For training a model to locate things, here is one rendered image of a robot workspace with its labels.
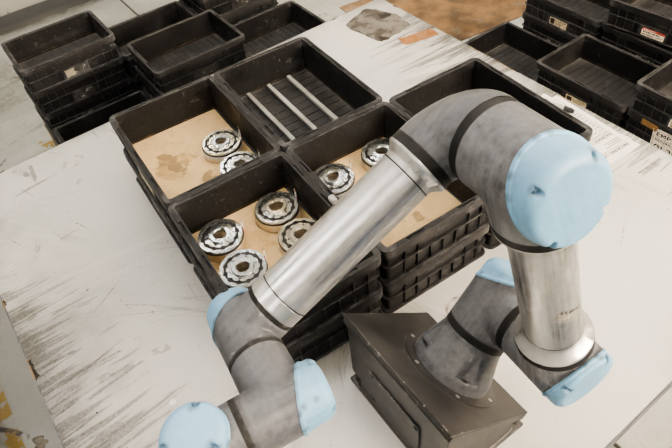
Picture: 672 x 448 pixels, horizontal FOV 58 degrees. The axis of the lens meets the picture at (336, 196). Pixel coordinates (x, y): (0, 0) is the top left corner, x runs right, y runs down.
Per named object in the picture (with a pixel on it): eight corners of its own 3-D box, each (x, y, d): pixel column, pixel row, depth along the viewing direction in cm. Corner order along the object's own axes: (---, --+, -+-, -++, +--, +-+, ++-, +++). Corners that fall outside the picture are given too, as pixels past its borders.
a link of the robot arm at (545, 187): (553, 321, 108) (521, 75, 71) (620, 383, 97) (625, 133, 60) (499, 360, 106) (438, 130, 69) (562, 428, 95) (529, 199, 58)
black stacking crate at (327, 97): (385, 135, 162) (384, 101, 154) (290, 184, 152) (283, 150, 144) (308, 70, 186) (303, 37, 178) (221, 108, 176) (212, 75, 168)
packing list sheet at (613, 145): (644, 142, 168) (645, 141, 167) (590, 182, 159) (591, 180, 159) (548, 90, 187) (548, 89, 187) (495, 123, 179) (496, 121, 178)
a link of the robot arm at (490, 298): (477, 309, 117) (518, 252, 113) (525, 358, 107) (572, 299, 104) (438, 301, 109) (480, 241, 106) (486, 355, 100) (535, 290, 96)
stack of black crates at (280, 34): (300, 61, 310) (291, -1, 286) (335, 86, 292) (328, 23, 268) (232, 93, 295) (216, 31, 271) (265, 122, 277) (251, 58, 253)
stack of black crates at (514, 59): (568, 100, 271) (579, 55, 254) (522, 129, 260) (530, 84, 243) (500, 63, 295) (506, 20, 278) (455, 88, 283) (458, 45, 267)
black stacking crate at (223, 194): (385, 291, 127) (383, 257, 119) (261, 367, 117) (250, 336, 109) (289, 185, 152) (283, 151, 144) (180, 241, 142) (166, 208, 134)
